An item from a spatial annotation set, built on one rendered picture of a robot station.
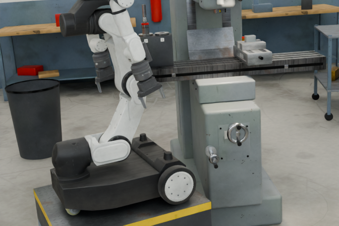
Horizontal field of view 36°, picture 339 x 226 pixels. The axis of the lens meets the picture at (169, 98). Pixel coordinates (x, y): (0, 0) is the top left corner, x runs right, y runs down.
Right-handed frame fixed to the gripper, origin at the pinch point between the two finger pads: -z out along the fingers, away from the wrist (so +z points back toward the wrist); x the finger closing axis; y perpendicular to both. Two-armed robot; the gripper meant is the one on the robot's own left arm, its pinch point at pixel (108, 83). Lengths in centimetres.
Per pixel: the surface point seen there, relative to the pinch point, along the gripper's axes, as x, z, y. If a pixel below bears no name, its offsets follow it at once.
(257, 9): 313, -53, 288
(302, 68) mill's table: 114, -24, -26
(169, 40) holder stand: 49, 10, 12
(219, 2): 76, 27, -8
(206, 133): 40, -38, -28
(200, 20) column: 88, 10, 40
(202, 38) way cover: 85, -2, 37
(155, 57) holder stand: 38.7, 1.4, 16.7
